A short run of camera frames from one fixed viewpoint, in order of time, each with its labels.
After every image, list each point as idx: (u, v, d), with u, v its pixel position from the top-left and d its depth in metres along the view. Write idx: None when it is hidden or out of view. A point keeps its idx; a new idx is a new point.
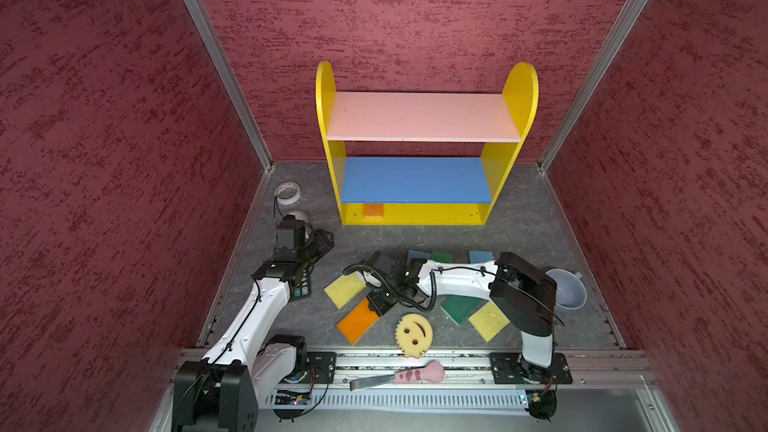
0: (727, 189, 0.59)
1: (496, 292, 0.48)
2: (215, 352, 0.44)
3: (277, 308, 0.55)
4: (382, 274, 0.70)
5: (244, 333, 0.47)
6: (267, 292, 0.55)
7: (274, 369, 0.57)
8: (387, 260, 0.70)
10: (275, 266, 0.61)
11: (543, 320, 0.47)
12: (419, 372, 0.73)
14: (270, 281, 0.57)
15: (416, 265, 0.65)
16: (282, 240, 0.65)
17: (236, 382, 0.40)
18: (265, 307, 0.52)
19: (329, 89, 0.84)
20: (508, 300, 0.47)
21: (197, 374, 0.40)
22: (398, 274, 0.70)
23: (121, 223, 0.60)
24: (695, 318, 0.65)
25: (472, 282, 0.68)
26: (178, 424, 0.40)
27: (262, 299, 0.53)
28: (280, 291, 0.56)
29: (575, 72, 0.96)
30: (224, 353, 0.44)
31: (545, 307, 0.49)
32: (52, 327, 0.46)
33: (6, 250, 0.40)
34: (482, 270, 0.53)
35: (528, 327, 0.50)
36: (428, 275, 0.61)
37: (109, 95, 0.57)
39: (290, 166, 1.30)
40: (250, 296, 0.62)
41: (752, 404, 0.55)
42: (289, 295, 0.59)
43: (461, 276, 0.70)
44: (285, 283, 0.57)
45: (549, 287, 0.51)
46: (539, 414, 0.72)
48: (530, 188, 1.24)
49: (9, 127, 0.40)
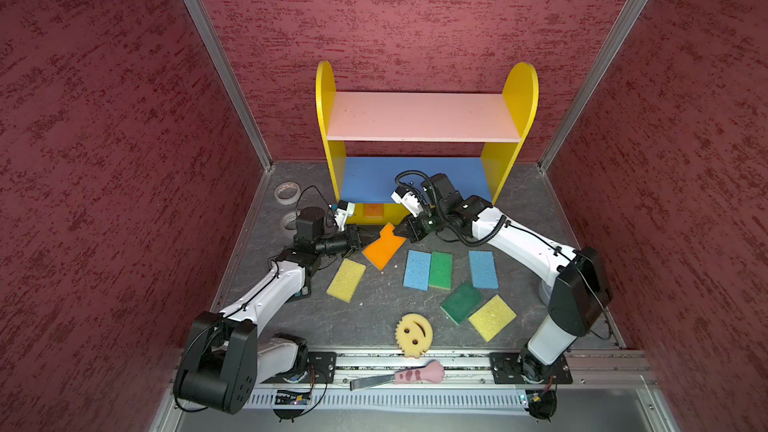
0: (728, 189, 0.59)
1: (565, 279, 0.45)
2: (232, 309, 0.47)
3: (291, 287, 0.58)
4: (435, 195, 0.67)
5: (258, 299, 0.50)
6: (285, 271, 0.58)
7: (275, 354, 0.57)
8: (449, 185, 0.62)
10: (296, 254, 0.65)
11: (584, 324, 0.46)
12: (419, 372, 0.73)
14: (290, 263, 0.61)
15: (477, 205, 0.61)
16: (301, 231, 0.66)
17: (244, 337, 0.42)
18: (279, 285, 0.54)
19: (328, 89, 0.83)
20: (570, 290, 0.44)
21: (210, 325, 0.43)
22: (452, 202, 0.66)
23: (121, 223, 0.60)
24: (695, 318, 0.65)
25: (538, 255, 0.50)
26: (183, 370, 0.42)
27: (280, 276, 0.57)
28: (297, 275, 0.59)
29: (575, 72, 0.96)
30: (238, 312, 0.46)
31: (592, 312, 0.47)
32: (52, 327, 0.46)
33: (6, 250, 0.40)
34: (557, 248, 0.49)
35: (562, 319, 0.49)
36: (494, 220, 0.57)
37: (109, 95, 0.57)
39: (290, 166, 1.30)
40: (270, 273, 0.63)
41: (752, 405, 0.55)
42: (304, 282, 0.62)
43: (529, 241, 0.52)
44: (302, 268, 0.60)
45: (606, 295, 0.49)
46: (539, 414, 0.72)
48: (530, 188, 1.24)
49: (9, 127, 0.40)
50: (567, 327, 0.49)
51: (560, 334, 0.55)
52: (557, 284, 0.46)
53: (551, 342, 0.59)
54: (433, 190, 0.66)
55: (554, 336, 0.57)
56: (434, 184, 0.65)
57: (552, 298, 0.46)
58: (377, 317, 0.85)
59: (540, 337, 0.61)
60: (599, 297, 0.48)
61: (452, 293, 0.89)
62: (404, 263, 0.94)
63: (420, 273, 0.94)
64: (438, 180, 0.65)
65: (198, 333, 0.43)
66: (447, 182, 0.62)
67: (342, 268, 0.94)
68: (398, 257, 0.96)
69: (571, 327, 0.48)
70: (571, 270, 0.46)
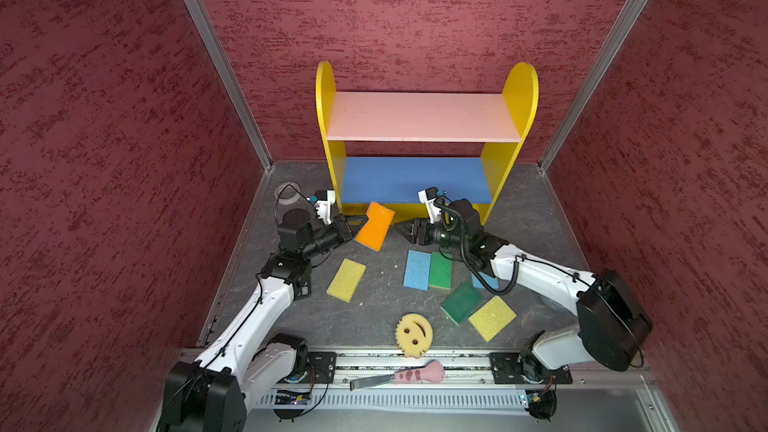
0: (728, 189, 0.59)
1: (587, 304, 0.44)
2: (209, 356, 0.43)
3: (278, 310, 0.54)
4: (463, 230, 0.65)
5: (238, 338, 0.46)
6: (269, 294, 0.53)
7: (268, 370, 0.56)
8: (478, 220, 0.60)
10: (282, 265, 0.60)
11: (623, 354, 0.43)
12: (419, 372, 0.73)
14: (275, 283, 0.56)
15: (494, 242, 0.64)
16: (286, 240, 0.60)
17: (223, 392, 0.39)
18: (263, 312, 0.50)
19: (328, 89, 0.83)
20: (595, 317, 0.43)
21: (188, 377, 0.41)
22: (476, 239, 0.67)
23: (121, 223, 0.60)
24: (695, 318, 0.65)
25: (557, 284, 0.49)
26: (164, 424, 0.40)
27: (263, 302, 0.52)
28: (285, 290, 0.55)
29: (575, 72, 0.96)
30: (216, 358, 0.43)
31: (632, 343, 0.44)
32: (52, 327, 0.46)
33: (6, 250, 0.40)
34: (575, 275, 0.49)
35: (600, 350, 0.46)
36: (508, 258, 0.58)
37: (109, 95, 0.57)
39: (290, 166, 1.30)
40: (253, 297, 0.53)
41: (753, 405, 0.55)
42: (294, 296, 0.59)
43: (548, 271, 0.52)
44: (289, 285, 0.56)
45: (642, 324, 0.45)
46: (539, 414, 0.72)
48: (530, 188, 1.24)
49: (9, 127, 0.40)
50: (607, 359, 0.46)
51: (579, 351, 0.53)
52: (580, 310, 0.45)
53: (562, 353, 0.58)
54: (464, 229, 0.64)
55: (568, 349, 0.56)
56: (466, 221, 0.62)
57: (581, 328, 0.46)
58: (378, 317, 0.85)
59: (550, 346, 0.60)
60: (632, 327, 0.45)
61: (452, 292, 0.89)
62: (404, 263, 0.94)
63: (420, 272, 0.94)
64: (469, 216, 0.62)
65: (175, 385, 0.40)
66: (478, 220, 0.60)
67: (342, 268, 0.94)
68: (398, 257, 0.96)
69: (609, 358, 0.45)
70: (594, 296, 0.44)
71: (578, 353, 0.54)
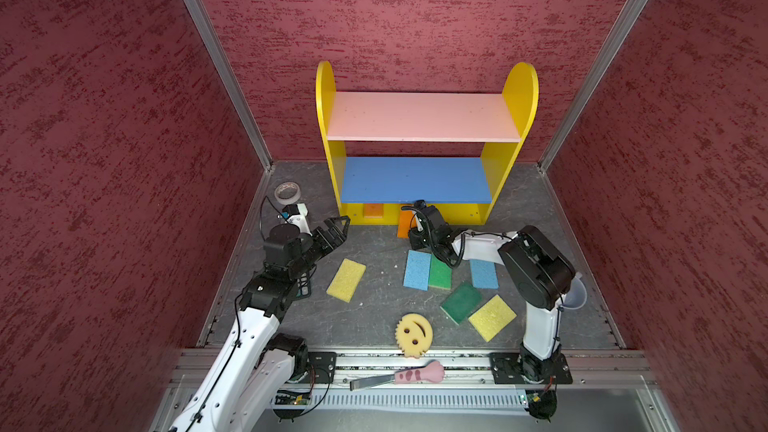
0: (727, 189, 0.59)
1: (506, 247, 0.54)
2: (183, 423, 0.40)
3: (263, 346, 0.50)
4: (428, 225, 0.80)
5: (216, 397, 0.42)
6: (249, 331, 0.49)
7: (263, 392, 0.55)
8: (440, 216, 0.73)
10: (264, 288, 0.54)
11: (543, 292, 0.50)
12: (419, 372, 0.73)
14: (254, 314, 0.50)
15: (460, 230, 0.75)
16: (271, 257, 0.55)
17: None
18: (242, 358, 0.46)
19: (328, 89, 0.83)
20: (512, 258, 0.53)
21: None
22: (443, 232, 0.80)
23: (121, 223, 0.60)
24: (695, 318, 0.65)
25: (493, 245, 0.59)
26: None
27: (242, 343, 0.47)
28: (268, 322, 0.50)
29: (575, 73, 0.97)
30: (192, 426, 0.40)
31: (552, 282, 0.52)
32: (52, 327, 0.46)
33: (6, 250, 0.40)
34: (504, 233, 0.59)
35: (530, 295, 0.54)
36: (460, 237, 0.70)
37: (109, 95, 0.57)
39: (290, 166, 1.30)
40: (231, 334, 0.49)
41: (752, 404, 0.55)
42: (280, 322, 0.54)
43: (484, 238, 0.63)
44: (271, 318, 0.51)
45: (568, 269, 0.53)
46: (539, 414, 0.72)
48: (530, 188, 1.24)
49: (9, 127, 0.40)
50: (536, 301, 0.53)
51: (541, 313, 0.56)
52: (502, 255, 0.55)
53: (537, 330, 0.61)
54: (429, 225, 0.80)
55: (540, 325, 0.59)
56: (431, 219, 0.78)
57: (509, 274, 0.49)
58: (377, 317, 0.85)
59: (531, 329, 0.63)
60: (551, 270, 0.53)
61: (452, 293, 0.89)
62: (404, 262, 0.95)
63: (420, 272, 0.94)
64: (431, 214, 0.78)
65: None
66: (439, 216, 0.79)
67: (342, 267, 0.94)
68: (398, 257, 0.96)
69: (537, 300, 0.53)
70: (514, 243, 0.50)
71: (546, 325, 0.58)
